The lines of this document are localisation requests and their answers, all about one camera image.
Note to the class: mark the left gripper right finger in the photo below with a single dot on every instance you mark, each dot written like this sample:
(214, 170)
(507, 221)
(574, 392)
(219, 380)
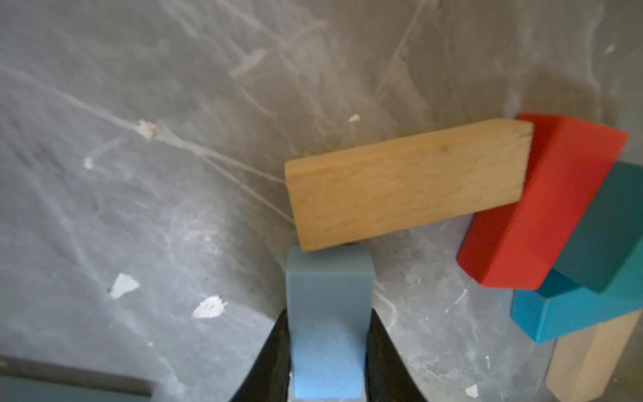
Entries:
(386, 377)

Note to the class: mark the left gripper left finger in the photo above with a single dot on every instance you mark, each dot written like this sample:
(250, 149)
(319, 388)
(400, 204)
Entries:
(270, 375)

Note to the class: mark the light blue block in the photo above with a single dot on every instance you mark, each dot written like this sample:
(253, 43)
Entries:
(329, 296)

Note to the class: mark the red rectangular block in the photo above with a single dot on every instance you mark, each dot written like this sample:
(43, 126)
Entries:
(515, 246)

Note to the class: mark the teal rectangular block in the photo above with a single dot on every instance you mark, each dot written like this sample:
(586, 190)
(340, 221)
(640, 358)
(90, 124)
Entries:
(561, 307)

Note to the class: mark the natural wood block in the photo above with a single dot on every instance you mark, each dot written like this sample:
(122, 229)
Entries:
(583, 362)
(363, 192)

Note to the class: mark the teal triangular block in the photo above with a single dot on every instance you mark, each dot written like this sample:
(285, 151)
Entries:
(604, 253)

